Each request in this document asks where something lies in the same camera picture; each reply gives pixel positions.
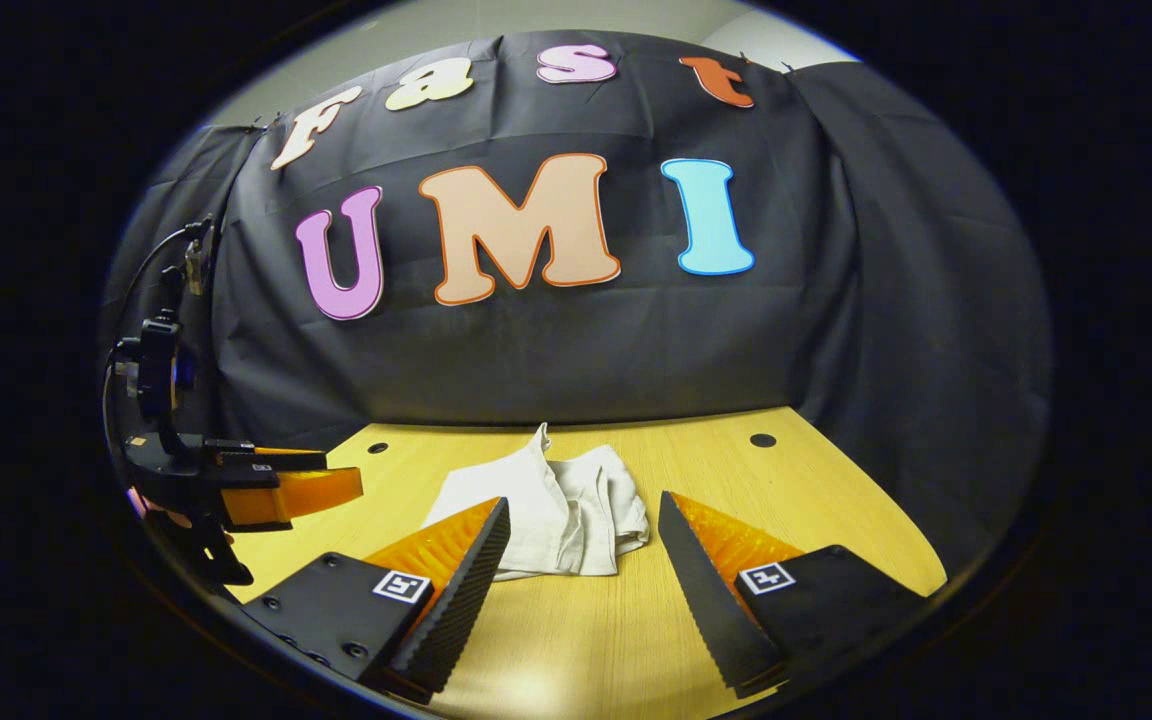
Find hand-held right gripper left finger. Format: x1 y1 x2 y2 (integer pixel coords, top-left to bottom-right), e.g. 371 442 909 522
241 497 512 704

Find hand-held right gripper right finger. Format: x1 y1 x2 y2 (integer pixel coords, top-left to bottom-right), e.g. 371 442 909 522
658 490 937 701

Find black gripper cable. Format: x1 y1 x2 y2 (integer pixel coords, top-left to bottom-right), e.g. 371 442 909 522
99 220 215 471

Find white jeans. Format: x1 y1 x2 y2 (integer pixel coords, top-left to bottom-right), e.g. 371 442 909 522
421 422 651 582

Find black backdrop cloth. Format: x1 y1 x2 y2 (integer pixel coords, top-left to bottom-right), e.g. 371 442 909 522
101 30 1052 581

